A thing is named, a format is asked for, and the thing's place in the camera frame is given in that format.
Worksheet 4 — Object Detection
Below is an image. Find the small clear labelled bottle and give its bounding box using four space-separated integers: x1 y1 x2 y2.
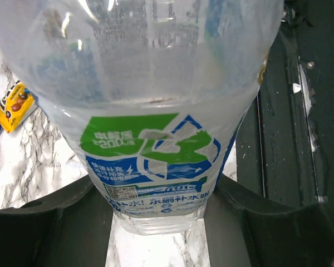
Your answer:
0 1 284 235

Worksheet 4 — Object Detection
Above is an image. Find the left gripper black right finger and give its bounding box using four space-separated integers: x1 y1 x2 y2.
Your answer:
204 175 334 266

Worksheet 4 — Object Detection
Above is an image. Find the yellow snack packet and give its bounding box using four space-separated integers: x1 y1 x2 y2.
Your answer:
0 80 38 133

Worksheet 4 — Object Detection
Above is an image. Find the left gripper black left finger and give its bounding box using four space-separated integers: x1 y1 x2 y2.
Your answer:
0 176 113 266

